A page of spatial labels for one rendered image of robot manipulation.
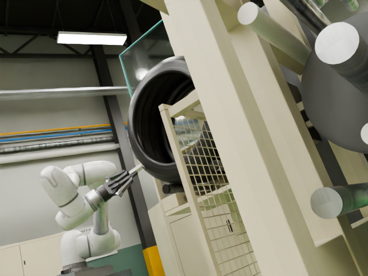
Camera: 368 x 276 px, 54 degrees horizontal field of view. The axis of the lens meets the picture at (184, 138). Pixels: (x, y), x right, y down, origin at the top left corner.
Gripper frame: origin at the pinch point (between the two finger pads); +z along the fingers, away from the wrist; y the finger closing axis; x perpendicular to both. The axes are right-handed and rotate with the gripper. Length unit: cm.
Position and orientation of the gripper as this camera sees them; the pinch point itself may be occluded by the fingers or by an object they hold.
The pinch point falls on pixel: (136, 170)
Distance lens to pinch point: 175.5
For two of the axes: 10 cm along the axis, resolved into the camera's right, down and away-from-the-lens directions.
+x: -1.2, -6.0, -7.9
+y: 6.3, 5.7, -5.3
